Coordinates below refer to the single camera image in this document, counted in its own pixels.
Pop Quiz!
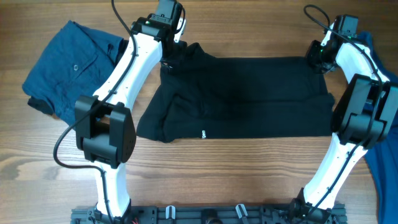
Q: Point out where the black t-shirt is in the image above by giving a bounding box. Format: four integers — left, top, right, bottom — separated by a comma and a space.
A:
137, 43, 335, 142

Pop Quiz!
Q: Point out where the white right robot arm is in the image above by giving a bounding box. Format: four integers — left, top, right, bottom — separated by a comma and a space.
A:
286, 14, 397, 223

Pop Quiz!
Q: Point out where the folded navy blue shirt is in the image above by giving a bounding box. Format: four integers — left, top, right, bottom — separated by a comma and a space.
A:
22, 21, 128, 125

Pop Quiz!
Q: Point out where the blue polo shirt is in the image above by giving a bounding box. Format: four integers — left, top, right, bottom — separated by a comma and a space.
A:
357, 30, 398, 224

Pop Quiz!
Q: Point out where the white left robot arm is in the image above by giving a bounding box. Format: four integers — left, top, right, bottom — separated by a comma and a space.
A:
75, 0, 186, 223

